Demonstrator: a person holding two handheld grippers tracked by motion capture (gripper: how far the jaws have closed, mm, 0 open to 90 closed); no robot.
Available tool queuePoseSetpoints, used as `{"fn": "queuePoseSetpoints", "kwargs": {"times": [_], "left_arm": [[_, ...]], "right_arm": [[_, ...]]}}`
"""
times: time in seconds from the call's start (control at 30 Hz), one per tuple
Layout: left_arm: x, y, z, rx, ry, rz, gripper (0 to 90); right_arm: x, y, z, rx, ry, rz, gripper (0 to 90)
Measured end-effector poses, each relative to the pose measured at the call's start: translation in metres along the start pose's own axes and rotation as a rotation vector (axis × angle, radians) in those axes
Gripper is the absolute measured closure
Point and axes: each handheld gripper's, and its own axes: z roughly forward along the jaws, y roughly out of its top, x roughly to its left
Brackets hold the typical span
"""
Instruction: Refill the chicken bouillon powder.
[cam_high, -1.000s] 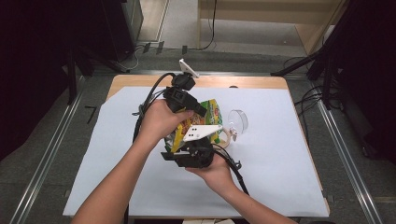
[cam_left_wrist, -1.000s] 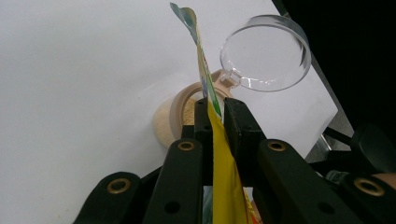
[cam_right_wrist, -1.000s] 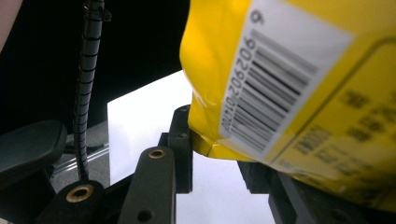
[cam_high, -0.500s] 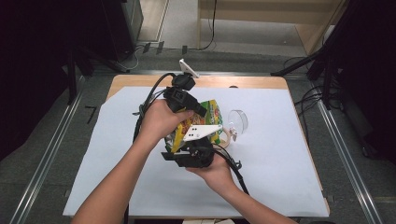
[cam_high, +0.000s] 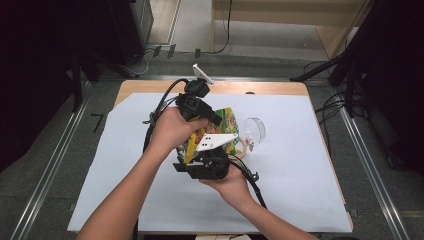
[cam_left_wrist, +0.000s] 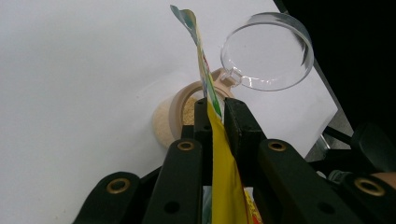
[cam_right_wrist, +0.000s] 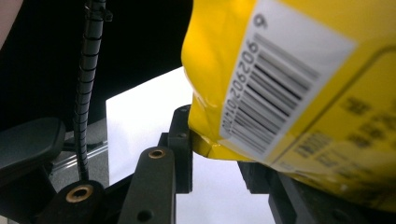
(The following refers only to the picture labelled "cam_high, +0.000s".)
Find black hanging cable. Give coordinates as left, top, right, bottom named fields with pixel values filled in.
left=213, top=0, right=234, bottom=55

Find light wooden shelf unit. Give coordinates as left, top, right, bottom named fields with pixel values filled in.
left=210, top=0, right=374, bottom=60

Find black floor cables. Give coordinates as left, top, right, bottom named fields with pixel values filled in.
left=302, top=59, right=369, bottom=153

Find person's right hand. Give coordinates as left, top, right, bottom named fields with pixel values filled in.
left=199, top=166, right=254, bottom=207

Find person's left hand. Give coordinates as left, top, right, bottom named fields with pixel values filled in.
left=146, top=106, right=209, bottom=161

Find clear round jug lid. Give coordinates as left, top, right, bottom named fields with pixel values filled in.
left=243, top=116, right=267, bottom=153

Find metal floor rail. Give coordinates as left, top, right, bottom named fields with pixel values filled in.
left=334, top=87, right=412, bottom=240
left=99, top=74, right=334, bottom=83
left=9, top=98, right=90, bottom=240

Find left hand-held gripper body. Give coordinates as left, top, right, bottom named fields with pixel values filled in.
left=175, top=62, right=216, bottom=123

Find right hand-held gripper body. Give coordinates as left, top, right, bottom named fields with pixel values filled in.
left=186, top=132, right=240, bottom=181

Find yellow green refill pouch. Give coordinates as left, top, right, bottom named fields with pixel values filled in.
left=176, top=107, right=241, bottom=165

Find dark curtain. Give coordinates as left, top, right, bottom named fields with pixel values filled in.
left=0, top=0, right=113, bottom=173
left=353, top=0, right=424, bottom=176

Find white floor cable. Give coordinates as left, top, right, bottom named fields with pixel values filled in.
left=128, top=46, right=158, bottom=76

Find black cabinet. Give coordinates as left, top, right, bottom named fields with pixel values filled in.
left=108, top=0, right=155, bottom=66

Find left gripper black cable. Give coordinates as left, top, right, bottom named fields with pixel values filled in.
left=132, top=77, right=190, bottom=240

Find black stand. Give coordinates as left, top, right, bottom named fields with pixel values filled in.
left=66, top=46, right=138, bottom=113
left=289, top=0, right=424, bottom=118

